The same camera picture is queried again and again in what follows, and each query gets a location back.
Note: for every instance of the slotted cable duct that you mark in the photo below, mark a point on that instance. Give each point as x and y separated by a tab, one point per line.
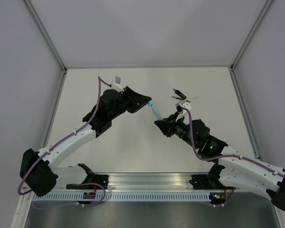
125	196

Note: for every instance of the light blue highlighter body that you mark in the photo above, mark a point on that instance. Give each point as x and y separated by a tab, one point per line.
157	114

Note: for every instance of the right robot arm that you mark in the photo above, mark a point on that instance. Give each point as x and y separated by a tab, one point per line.
231	168

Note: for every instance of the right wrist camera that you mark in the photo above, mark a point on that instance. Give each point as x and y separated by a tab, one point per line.
182	107

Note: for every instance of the green pen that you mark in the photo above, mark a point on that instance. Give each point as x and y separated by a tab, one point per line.
178	98

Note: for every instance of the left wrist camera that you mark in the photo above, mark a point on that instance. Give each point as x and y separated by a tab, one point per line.
116	85

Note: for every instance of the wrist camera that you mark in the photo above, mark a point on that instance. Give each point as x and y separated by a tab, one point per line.
182	107
116	85

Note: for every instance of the light blue highlighter cap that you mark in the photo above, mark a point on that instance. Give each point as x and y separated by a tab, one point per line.
150	103

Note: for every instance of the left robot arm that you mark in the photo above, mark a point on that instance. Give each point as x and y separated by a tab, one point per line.
40	169

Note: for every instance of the left aluminium frame post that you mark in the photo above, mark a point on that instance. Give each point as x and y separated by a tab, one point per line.
40	26

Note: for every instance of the purple black highlighter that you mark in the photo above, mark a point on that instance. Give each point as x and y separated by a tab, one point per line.
180	95

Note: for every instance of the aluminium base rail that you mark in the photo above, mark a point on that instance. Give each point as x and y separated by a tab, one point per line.
152	181

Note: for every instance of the right aluminium frame post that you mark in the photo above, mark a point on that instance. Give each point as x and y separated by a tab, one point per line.
257	23

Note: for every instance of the aluminium frame post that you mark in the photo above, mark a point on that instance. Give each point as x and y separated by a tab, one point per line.
257	23
40	26

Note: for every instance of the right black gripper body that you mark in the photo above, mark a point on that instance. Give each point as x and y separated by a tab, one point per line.
175	125

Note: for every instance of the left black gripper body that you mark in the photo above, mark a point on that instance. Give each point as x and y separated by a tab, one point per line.
128	102

